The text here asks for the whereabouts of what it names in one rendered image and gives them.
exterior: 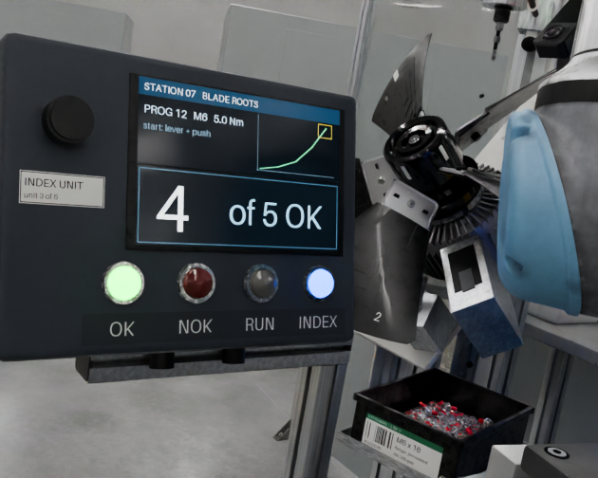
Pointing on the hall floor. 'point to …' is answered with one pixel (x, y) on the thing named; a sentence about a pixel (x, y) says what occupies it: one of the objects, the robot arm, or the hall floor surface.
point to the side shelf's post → (551, 397)
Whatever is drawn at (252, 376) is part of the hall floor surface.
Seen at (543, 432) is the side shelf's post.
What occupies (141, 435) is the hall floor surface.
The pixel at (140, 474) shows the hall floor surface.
